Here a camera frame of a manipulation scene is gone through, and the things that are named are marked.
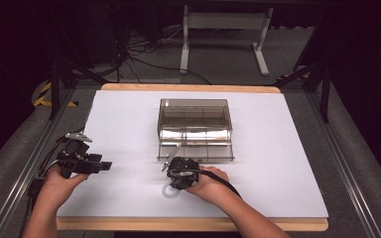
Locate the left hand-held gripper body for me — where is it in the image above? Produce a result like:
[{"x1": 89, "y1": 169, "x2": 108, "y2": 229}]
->
[{"x1": 56, "y1": 130, "x2": 99, "y2": 179}]

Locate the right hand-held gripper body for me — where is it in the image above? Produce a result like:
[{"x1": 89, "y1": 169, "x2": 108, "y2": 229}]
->
[{"x1": 161, "y1": 146, "x2": 201, "y2": 190}]

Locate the clear plastic drawer box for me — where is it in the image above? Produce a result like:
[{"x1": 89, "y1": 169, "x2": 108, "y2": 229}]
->
[{"x1": 157, "y1": 97, "x2": 236, "y2": 164}]

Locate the person's right hand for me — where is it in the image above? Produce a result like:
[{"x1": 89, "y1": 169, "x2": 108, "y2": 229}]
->
[{"x1": 185, "y1": 165, "x2": 238, "y2": 206}]

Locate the person's left hand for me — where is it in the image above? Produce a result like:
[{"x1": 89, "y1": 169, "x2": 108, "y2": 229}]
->
[{"x1": 41, "y1": 165, "x2": 89, "y2": 203}]

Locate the white table sheet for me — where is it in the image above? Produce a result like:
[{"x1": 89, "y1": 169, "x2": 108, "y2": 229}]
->
[{"x1": 57, "y1": 89, "x2": 329, "y2": 219}]

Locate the yellow black hazard tape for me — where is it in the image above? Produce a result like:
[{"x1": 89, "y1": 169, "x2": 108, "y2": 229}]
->
[{"x1": 33, "y1": 81, "x2": 79, "y2": 108}]

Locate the black metal stand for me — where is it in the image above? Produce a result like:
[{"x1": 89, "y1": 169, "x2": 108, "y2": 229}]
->
[
  {"x1": 47, "y1": 59, "x2": 109, "y2": 121},
  {"x1": 275, "y1": 61, "x2": 332, "y2": 124}
]

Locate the white metal stand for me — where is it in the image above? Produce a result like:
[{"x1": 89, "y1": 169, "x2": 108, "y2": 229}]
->
[{"x1": 179, "y1": 4, "x2": 275, "y2": 76}]

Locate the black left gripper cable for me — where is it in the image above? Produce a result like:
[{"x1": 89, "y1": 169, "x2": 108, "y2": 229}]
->
[{"x1": 19, "y1": 134, "x2": 70, "y2": 237}]

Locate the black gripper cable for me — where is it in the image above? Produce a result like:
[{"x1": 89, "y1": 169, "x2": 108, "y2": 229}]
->
[
  {"x1": 19, "y1": 134, "x2": 70, "y2": 237},
  {"x1": 197, "y1": 169, "x2": 243, "y2": 200}
]

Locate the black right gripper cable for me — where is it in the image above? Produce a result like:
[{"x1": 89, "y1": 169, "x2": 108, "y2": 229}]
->
[{"x1": 197, "y1": 169, "x2": 243, "y2": 200}]

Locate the aluminium rail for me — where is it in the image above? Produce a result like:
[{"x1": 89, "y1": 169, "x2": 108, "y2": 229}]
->
[
  {"x1": 305, "y1": 92, "x2": 381, "y2": 238},
  {"x1": 0, "y1": 88, "x2": 77, "y2": 238}
]

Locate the bundle of floor cables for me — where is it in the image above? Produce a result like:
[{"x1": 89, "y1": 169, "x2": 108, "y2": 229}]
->
[{"x1": 111, "y1": 18, "x2": 213, "y2": 86}]

